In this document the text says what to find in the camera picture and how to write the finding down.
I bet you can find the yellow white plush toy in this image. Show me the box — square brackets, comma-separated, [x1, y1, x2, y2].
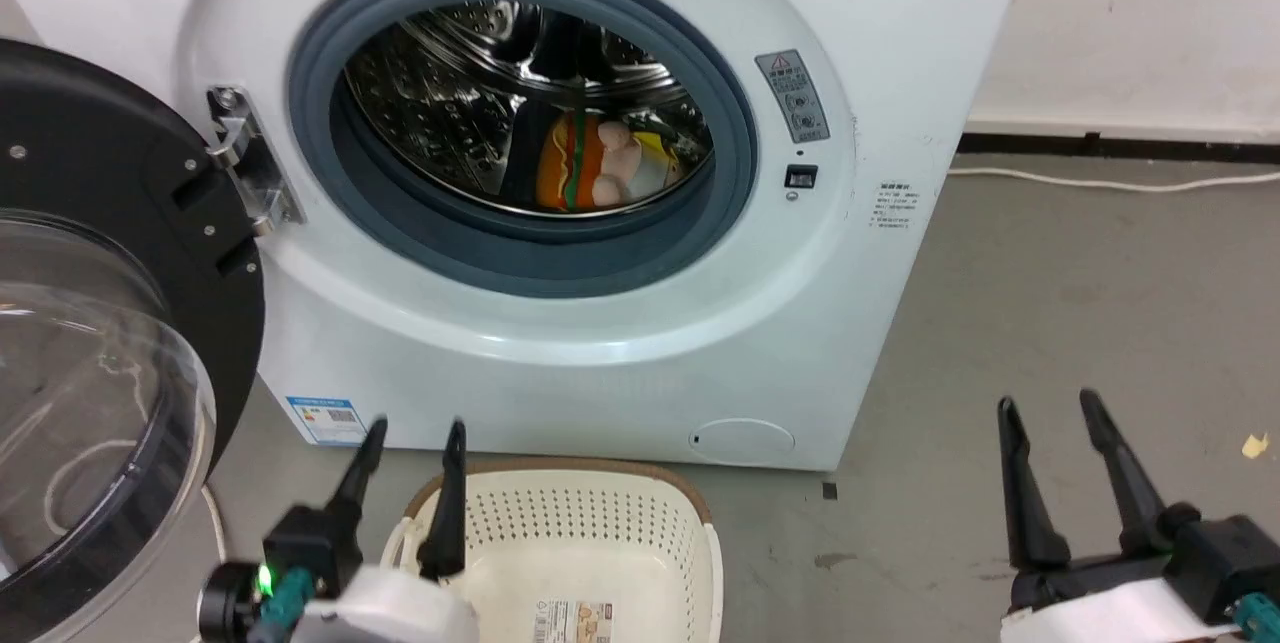
[626, 130, 693, 200]

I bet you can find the blue energy label sticker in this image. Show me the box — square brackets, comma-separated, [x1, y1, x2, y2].
[286, 395, 369, 447]

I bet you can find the printed basket label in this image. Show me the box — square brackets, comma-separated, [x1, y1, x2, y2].
[532, 599, 614, 643]

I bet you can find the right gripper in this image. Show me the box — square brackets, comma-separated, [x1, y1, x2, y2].
[996, 387, 1280, 643]

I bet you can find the long white floor cable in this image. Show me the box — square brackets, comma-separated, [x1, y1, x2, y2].
[947, 166, 1280, 195]

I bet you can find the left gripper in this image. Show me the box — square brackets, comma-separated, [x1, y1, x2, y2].
[197, 416, 482, 643]

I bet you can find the grey rubber door gasket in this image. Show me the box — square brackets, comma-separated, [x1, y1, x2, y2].
[287, 0, 759, 300]

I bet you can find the black washer door with glass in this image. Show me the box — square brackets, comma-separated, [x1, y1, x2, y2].
[0, 38, 267, 643]

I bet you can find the grey warning label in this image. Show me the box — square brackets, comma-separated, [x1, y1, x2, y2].
[754, 49, 831, 145]

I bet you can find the white front-load washing machine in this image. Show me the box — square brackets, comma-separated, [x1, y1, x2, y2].
[0, 0, 1038, 473]

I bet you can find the small text sticker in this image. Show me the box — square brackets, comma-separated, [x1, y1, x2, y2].
[870, 179, 917, 231]

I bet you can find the metal door hinge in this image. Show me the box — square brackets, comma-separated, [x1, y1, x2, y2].
[206, 85, 305, 240]

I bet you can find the round drain filter cover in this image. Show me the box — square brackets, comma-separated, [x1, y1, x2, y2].
[690, 417, 797, 459]

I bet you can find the black wall baseboard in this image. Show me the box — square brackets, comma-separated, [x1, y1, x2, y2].
[958, 131, 1280, 165]

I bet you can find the cream perforated laundry basket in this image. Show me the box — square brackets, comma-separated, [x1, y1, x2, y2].
[380, 457, 725, 643]

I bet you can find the pink beige plush toy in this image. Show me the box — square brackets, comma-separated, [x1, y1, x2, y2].
[590, 120, 643, 209]

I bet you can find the orange hamburger plush toy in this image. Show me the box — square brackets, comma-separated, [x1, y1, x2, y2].
[536, 113, 607, 215]

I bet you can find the thin white washer hose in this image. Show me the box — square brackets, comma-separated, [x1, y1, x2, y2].
[199, 483, 230, 566]

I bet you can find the stainless steel washer drum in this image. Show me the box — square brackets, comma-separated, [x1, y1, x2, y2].
[344, 1, 714, 220]

